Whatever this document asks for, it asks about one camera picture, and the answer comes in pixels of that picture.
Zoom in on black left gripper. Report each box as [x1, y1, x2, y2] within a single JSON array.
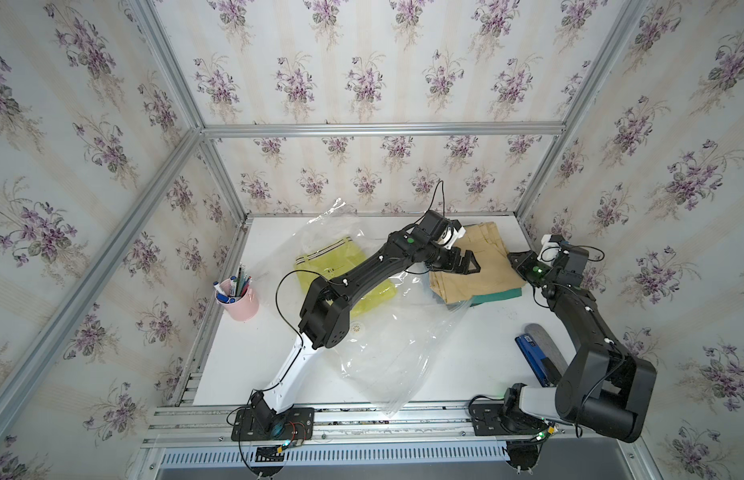
[[420, 241, 480, 275]]

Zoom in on beige garment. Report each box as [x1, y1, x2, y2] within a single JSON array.
[[429, 222, 526, 304]]

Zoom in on green garment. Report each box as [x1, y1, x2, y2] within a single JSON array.
[[471, 288, 523, 307]]

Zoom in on clear plastic vacuum bag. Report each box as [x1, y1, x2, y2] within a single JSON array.
[[250, 203, 469, 415]]

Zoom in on yellow garment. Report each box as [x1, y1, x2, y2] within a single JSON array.
[[294, 236, 397, 319]]

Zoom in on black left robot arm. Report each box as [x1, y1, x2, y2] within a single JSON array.
[[248, 210, 481, 437]]

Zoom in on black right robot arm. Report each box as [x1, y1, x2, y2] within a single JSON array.
[[506, 235, 657, 443]]

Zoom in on pink pen cup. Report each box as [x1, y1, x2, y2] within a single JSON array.
[[213, 265, 259, 322]]

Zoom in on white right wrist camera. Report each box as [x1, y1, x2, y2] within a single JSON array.
[[538, 234, 567, 266]]

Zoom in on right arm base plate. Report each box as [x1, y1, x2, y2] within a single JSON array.
[[467, 397, 547, 437]]

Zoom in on white slotted cable duct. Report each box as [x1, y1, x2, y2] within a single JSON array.
[[160, 441, 510, 469]]

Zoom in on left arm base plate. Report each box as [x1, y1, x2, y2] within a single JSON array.
[[231, 406, 316, 442]]

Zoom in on aluminium mounting rail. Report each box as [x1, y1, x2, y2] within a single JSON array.
[[140, 398, 559, 448]]

